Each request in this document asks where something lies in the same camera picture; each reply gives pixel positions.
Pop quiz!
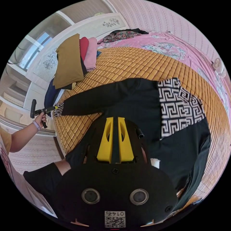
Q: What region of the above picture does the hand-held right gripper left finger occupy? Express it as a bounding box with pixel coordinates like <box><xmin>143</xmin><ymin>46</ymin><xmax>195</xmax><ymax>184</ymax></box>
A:
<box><xmin>96</xmin><ymin>117</ymin><xmax>114</xmax><ymax>164</ymax></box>

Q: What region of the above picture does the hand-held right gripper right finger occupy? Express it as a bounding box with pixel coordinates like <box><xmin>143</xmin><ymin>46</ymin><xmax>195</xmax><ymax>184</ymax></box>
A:
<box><xmin>117</xmin><ymin>117</ymin><xmax>135</xmax><ymax>163</ymax></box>

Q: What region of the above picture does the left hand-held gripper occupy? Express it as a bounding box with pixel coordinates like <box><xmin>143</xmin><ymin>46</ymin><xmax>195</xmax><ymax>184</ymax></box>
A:
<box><xmin>34</xmin><ymin>106</ymin><xmax>59</xmax><ymax>129</ymax></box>

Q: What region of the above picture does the black long sleeve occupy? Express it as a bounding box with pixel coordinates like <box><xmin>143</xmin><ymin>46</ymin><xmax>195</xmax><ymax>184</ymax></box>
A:
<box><xmin>53</xmin><ymin>77</ymin><xmax>212</xmax><ymax>217</ymax></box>

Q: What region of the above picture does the person's left forearm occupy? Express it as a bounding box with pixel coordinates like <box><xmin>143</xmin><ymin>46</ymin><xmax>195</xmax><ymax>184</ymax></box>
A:
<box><xmin>8</xmin><ymin>120</ymin><xmax>41</xmax><ymax>153</ymax></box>

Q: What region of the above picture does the person's left hand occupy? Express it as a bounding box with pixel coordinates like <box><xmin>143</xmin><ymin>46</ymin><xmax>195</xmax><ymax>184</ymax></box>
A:
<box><xmin>34</xmin><ymin>112</ymin><xmax>47</xmax><ymax>127</ymax></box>

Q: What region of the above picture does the pile of clothes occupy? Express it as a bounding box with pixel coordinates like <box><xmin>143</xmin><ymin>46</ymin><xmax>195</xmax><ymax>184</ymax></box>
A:
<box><xmin>44</xmin><ymin>33</ymin><xmax>98</xmax><ymax>112</ymax></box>

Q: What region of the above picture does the window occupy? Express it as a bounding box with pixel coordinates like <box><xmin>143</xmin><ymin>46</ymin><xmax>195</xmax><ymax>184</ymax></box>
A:
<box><xmin>7</xmin><ymin>32</ymin><xmax>54</xmax><ymax>71</ymax></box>

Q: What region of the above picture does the person's body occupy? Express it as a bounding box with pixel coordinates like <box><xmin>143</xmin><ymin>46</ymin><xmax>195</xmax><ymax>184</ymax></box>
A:
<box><xmin>0</xmin><ymin>126</ymin><xmax>72</xmax><ymax>219</ymax></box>

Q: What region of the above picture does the white cupboard with flower drawings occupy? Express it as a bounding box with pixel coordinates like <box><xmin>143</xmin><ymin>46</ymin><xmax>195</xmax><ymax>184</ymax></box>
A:
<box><xmin>23</xmin><ymin>13</ymin><xmax>130</xmax><ymax>109</ymax></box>

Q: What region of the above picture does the bed with woven mat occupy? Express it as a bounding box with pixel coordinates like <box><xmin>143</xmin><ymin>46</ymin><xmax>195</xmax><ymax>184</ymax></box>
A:
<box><xmin>52</xmin><ymin>31</ymin><xmax>231</xmax><ymax>217</ymax></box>

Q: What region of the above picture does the floral garment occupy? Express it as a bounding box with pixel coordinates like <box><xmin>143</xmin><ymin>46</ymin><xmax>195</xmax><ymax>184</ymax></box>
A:
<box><xmin>97</xmin><ymin>28</ymin><xmax>149</xmax><ymax>44</ymax></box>

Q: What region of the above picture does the small white fan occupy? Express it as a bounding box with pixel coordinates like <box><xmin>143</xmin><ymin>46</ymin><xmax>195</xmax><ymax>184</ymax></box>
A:
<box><xmin>211</xmin><ymin>58</ymin><xmax>227</xmax><ymax>78</ymax></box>

